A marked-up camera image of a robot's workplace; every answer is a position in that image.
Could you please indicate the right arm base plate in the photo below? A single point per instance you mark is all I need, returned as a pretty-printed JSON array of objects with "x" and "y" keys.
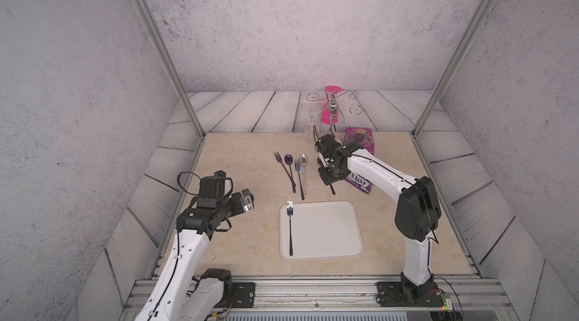
[{"x": 397, "y": 294}]

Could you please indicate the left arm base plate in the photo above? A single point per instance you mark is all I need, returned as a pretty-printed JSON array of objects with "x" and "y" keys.
[{"x": 238, "y": 295}]

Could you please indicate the pink candy bag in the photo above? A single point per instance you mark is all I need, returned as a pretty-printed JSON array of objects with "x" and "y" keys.
[{"x": 359, "y": 182}]

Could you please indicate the silver cup holder stand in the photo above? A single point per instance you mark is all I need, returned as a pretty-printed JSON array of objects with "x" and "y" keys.
[{"x": 346, "y": 97}]

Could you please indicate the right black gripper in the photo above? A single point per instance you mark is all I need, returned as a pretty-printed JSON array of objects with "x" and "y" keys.
[{"x": 326, "y": 180}]

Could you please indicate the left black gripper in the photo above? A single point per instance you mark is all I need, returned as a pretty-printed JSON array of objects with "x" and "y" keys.
[{"x": 240, "y": 206}]

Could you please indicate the green handled fork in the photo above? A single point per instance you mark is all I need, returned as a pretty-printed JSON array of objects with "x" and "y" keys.
[{"x": 289, "y": 212}]

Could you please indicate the white square tray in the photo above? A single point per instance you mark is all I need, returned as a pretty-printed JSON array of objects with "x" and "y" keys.
[{"x": 323, "y": 230}]

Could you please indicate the purple spoon dark handle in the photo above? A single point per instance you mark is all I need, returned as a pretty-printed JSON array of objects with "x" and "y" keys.
[{"x": 288, "y": 159}]

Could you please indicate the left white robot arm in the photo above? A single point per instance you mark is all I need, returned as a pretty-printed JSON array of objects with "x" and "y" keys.
[{"x": 172, "y": 299}]

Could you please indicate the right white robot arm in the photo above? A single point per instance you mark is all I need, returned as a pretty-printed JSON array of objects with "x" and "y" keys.
[{"x": 418, "y": 208}]

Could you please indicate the blue fork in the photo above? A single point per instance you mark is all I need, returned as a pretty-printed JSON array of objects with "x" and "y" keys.
[{"x": 298, "y": 169}]

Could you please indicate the pink cup on stand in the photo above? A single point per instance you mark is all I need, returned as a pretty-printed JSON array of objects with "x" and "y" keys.
[{"x": 330, "y": 115}]

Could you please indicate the clear glass cup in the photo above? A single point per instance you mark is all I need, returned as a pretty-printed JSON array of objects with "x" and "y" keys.
[{"x": 314, "y": 113}]

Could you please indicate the silver spoon pink handle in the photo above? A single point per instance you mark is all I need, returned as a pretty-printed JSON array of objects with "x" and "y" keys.
[{"x": 303, "y": 161}]

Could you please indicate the purple fork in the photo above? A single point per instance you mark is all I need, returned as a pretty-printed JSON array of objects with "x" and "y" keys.
[{"x": 281, "y": 161}]

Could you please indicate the purple snack bag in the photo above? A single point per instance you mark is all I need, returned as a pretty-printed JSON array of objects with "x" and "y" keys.
[{"x": 362, "y": 136}]

